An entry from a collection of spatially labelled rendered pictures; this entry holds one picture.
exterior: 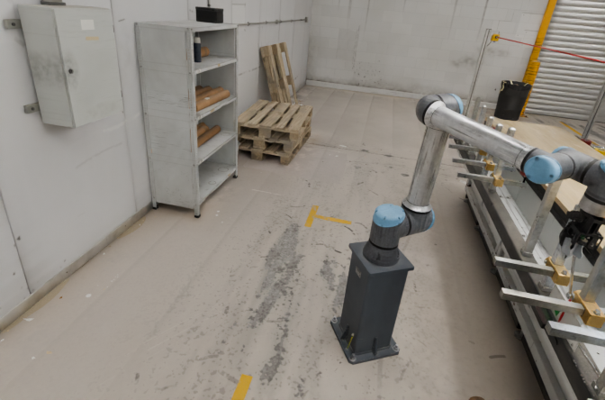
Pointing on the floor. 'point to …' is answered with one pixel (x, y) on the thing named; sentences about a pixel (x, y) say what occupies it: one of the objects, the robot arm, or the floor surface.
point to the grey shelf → (212, 67)
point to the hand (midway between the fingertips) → (564, 254)
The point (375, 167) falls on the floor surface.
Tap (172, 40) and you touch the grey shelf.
